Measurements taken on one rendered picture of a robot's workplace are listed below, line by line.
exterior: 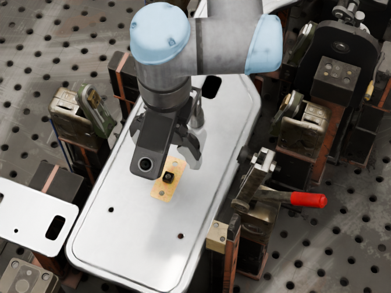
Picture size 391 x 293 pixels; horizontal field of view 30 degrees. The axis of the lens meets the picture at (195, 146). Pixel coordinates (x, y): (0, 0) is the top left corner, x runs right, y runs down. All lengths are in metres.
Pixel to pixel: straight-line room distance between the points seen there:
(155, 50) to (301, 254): 0.77
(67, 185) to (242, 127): 0.33
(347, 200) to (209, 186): 0.43
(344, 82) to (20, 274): 0.62
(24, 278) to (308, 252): 0.64
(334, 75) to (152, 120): 0.36
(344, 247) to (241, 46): 0.75
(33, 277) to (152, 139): 0.30
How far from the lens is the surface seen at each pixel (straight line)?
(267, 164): 1.06
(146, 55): 0.91
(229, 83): 1.37
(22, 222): 1.29
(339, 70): 1.26
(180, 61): 0.93
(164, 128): 1.05
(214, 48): 0.92
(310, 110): 1.27
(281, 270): 1.55
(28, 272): 1.20
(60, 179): 1.33
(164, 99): 1.00
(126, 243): 1.25
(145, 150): 1.06
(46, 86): 1.76
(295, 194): 1.14
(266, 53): 0.93
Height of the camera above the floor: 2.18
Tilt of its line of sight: 64 degrees down
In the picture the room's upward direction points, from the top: 2 degrees counter-clockwise
